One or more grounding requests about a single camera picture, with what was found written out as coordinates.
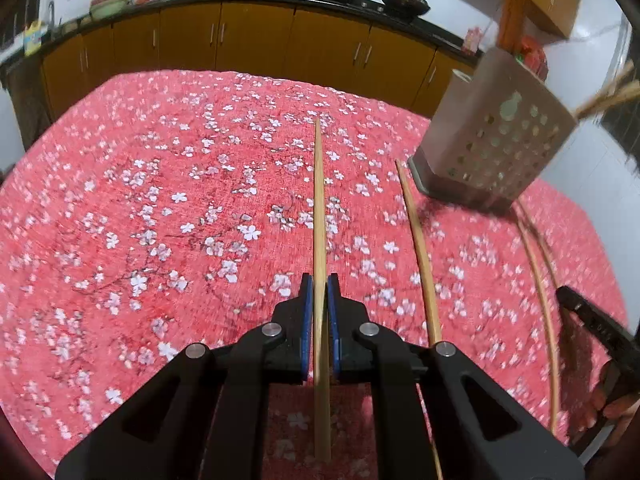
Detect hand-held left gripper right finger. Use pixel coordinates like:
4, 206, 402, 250
327, 273, 586, 480

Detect wooden lower kitchen cabinets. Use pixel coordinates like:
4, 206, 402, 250
40, 1, 477, 122

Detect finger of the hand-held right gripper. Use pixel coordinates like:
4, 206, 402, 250
556, 285, 630, 357

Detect red floral tablecloth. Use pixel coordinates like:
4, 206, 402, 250
0, 70, 632, 480

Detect perforated beige chopstick holder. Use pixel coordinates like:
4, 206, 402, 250
407, 48, 579, 214

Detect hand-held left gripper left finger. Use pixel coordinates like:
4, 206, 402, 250
55, 272, 314, 480

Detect green basin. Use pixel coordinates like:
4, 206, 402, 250
89, 0, 132, 19

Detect person's right hand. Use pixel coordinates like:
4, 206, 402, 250
587, 359, 638, 455

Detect dark cloth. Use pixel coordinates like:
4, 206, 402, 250
4, 57, 53, 148

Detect yellow detergent bottle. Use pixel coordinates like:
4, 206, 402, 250
23, 20, 47, 57

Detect wok with metal lid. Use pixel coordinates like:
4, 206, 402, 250
378, 0, 431, 17

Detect barred window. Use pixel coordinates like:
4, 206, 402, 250
597, 57, 640, 166

